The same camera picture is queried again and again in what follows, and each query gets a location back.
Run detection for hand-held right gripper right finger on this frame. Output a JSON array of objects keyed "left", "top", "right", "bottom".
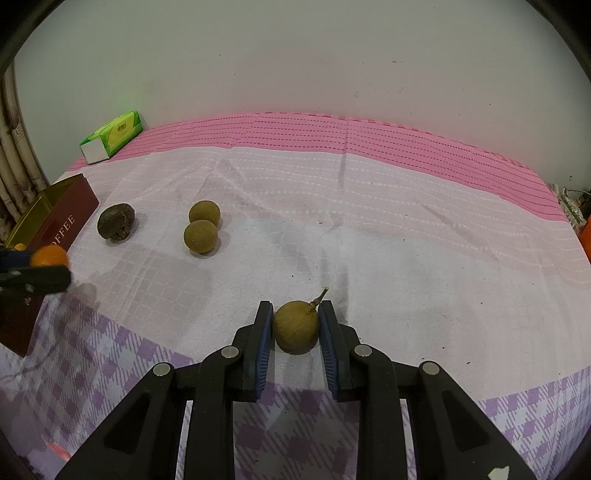
[{"left": 318, "top": 300, "right": 539, "bottom": 480}]

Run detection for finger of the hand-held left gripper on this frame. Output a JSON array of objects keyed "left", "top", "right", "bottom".
[
  {"left": 0, "top": 264, "right": 73, "bottom": 296},
  {"left": 0, "top": 247, "right": 37, "bottom": 274}
]

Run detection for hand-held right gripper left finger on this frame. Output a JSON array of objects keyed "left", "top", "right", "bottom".
[{"left": 54, "top": 300, "right": 274, "bottom": 480}]

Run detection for longan with stem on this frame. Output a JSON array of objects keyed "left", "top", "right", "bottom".
[{"left": 273, "top": 286, "right": 331, "bottom": 355}]

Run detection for red tin box gold inside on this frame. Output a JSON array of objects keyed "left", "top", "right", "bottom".
[{"left": 0, "top": 174, "right": 100, "bottom": 358}]

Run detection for dark brown round fruit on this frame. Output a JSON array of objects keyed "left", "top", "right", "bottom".
[{"left": 97, "top": 203, "right": 137, "bottom": 241}]

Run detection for beige patterned curtain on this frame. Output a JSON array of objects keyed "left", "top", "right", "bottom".
[{"left": 0, "top": 69, "right": 49, "bottom": 223}]

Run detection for pink and purple plaid bedsheet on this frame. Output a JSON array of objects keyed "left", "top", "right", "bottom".
[{"left": 0, "top": 112, "right": 591, "bottom": 480}]

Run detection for green tissue box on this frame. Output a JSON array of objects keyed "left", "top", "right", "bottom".
[{"left": 79, "top": 110, "right": 144, "bottom": 166}]

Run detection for cluttered objects beside bed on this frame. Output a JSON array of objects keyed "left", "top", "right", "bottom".
[{"left": 551, "top": 182, "right": 591, "bottom": 227}]

